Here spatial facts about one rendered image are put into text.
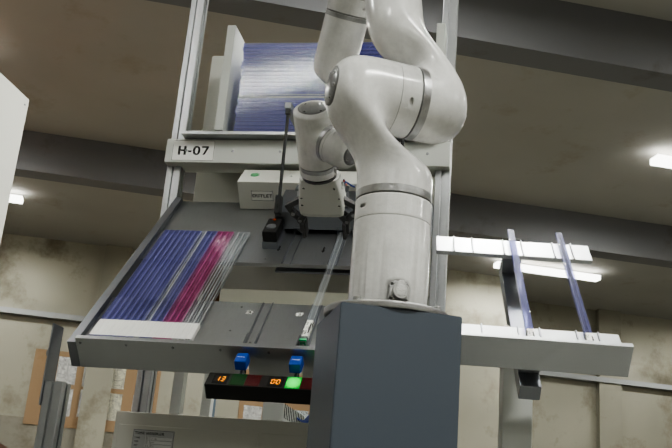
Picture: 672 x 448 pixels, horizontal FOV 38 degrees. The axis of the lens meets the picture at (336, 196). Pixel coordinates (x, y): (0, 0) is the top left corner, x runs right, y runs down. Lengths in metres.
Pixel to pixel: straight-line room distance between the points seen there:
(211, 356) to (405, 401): 0.71
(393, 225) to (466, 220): 7.26
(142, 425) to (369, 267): 1.04
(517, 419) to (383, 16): 0.84
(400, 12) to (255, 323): 0.77
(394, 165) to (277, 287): 1.23
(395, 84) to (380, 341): 0.41
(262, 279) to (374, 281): 1.27
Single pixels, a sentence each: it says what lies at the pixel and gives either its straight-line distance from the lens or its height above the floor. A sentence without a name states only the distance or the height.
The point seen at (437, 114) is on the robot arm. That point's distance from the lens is 1.55.
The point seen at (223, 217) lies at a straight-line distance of 2.55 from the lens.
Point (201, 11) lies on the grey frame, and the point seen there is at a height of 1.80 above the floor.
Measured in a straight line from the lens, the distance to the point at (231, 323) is 2.08.
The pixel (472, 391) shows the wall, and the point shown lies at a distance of 11.04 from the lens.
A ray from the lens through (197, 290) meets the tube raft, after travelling 2.20.
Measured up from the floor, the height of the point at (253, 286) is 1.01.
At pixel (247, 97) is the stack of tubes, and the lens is 2.67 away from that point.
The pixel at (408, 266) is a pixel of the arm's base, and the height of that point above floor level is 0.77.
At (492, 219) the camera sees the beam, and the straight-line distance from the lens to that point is 8.80.
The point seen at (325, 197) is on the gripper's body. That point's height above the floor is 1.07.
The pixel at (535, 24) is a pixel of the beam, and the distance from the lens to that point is 5.60.
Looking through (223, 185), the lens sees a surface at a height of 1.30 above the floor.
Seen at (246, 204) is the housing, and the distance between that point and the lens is 2.58.
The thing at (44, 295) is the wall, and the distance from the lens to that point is 11.57.
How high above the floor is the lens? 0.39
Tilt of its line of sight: 19 degrees up
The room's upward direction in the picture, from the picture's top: 5 degrees clockwise
